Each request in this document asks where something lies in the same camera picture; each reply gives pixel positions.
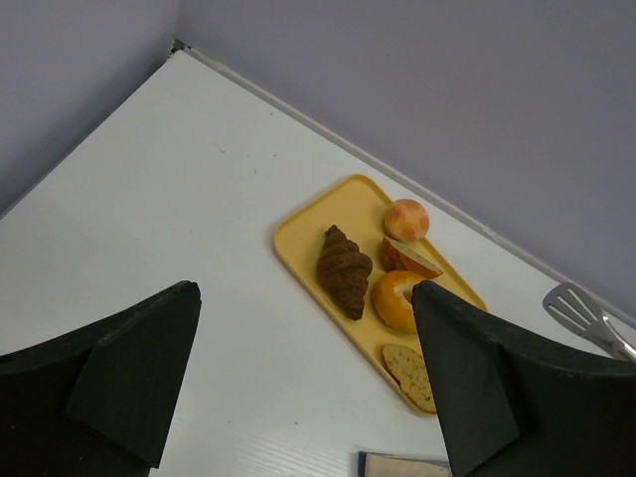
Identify halved brown bread wedge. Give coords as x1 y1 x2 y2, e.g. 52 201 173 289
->
380 237 443 279

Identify orange bagel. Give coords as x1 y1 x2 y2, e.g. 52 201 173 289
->
372 270 424 334

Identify round pink bread roll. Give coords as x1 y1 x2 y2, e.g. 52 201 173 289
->
384 199 430 241

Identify seeded bread slice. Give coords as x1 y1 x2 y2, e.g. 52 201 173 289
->
382 344 436 414

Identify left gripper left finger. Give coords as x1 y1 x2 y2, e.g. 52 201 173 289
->
1 281 202 476

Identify blue beige placemat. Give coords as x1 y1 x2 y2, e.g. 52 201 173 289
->
356 451 452 477

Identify yellow tray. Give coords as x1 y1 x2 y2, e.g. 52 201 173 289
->
273 175 485 414

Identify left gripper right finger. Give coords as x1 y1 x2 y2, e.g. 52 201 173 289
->
412 280 635 476

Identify metal tongs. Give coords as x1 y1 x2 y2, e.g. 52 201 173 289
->
542 282 635 362

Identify metal table edge rail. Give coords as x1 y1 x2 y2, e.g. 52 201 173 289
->
171 39 636 329

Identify chocolate croissant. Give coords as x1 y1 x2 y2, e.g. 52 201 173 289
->
316 225 373 321

